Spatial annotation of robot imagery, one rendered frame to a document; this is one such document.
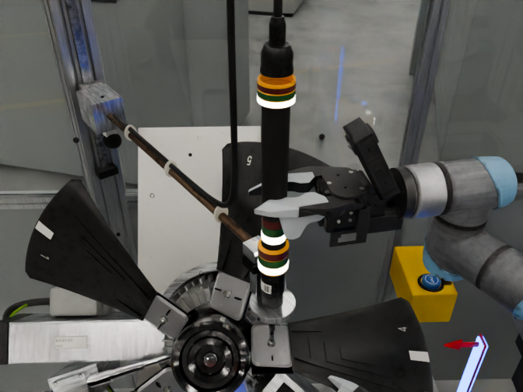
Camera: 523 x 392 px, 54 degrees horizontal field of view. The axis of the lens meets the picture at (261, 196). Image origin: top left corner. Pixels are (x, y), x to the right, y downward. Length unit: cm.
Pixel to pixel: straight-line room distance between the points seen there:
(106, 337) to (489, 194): 69
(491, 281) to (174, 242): 62
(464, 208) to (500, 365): 164
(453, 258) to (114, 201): 91
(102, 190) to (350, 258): 82
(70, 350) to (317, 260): 93
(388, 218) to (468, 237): 13
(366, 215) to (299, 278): 109
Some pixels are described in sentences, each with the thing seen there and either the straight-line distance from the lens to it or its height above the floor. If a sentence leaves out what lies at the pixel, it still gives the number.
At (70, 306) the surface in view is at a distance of 105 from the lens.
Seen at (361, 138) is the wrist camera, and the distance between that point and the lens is 62.
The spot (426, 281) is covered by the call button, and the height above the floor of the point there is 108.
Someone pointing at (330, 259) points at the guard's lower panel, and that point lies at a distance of 170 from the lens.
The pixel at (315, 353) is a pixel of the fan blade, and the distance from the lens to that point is 85.
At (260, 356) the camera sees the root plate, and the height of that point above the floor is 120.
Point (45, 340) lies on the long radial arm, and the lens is 104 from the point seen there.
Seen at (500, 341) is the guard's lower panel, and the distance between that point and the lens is 222.
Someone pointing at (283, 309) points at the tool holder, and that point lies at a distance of 77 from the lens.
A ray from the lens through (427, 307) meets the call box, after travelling 119.
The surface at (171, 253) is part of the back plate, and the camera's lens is 108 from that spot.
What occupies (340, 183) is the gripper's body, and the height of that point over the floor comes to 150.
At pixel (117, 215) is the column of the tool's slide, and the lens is 143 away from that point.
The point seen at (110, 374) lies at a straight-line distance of 98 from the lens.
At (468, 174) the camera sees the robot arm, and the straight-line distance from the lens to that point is 73.
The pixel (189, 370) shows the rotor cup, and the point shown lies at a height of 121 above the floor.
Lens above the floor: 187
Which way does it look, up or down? 35 degrees down
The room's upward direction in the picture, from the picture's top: straight up
